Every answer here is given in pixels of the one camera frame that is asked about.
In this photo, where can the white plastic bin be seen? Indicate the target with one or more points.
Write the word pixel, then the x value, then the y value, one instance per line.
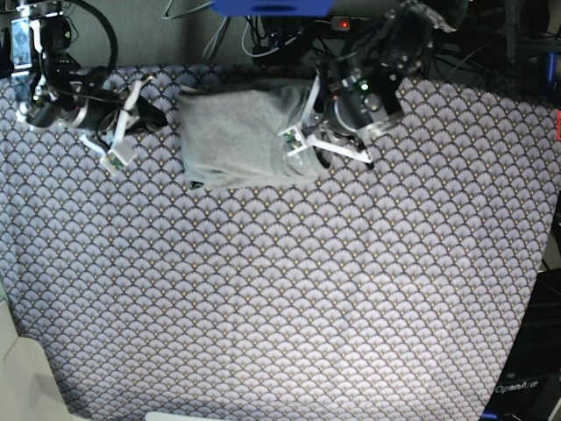
pixel 28 388

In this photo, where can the black power strip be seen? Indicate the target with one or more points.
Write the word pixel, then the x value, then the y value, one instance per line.
pixel 347 24

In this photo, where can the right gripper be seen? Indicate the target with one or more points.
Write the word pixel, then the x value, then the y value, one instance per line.
pixel 71 104

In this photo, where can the black OpenArm box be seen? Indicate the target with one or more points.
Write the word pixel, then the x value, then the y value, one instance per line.
pixel 529 386

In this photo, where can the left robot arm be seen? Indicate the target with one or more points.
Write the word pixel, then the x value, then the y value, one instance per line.
pixel 388 48

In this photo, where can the blue post at right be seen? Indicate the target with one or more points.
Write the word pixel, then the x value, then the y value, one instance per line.
pixel 548 81

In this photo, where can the red clamp at right edge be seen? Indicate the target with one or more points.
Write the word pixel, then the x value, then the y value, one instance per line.
pixel 558 125

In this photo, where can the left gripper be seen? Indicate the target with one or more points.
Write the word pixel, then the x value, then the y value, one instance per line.
pixel 366 109

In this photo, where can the blue camera mount bracket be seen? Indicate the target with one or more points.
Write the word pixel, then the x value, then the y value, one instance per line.
pixel 273 8

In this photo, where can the grey T-shirt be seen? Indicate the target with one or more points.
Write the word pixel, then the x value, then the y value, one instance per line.
pixel 231 135

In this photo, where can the fan-patterned tablecloth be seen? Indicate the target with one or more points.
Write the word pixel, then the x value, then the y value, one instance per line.
pixel 390 293

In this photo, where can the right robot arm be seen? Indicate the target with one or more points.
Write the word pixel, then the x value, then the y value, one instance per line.
pixel 41 36

